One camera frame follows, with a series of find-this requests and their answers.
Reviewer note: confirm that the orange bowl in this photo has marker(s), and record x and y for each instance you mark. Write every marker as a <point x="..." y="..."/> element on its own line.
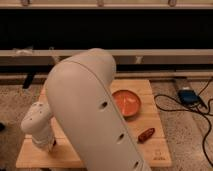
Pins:
<point x="128" y="102"/>

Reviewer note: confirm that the brown sausage toy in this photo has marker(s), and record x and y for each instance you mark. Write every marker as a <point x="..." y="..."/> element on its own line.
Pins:
<point x="144" y="136"/>

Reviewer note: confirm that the blue power adapter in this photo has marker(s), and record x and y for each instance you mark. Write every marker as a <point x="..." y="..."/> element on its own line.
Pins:
<point x="188" y="97"/>

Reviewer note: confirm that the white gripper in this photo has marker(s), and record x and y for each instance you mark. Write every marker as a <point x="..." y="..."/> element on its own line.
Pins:
<point x="45" y="144"/>

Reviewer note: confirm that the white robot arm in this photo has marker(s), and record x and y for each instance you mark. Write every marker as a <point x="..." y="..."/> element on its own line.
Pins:
<point x="79" y="98"/>

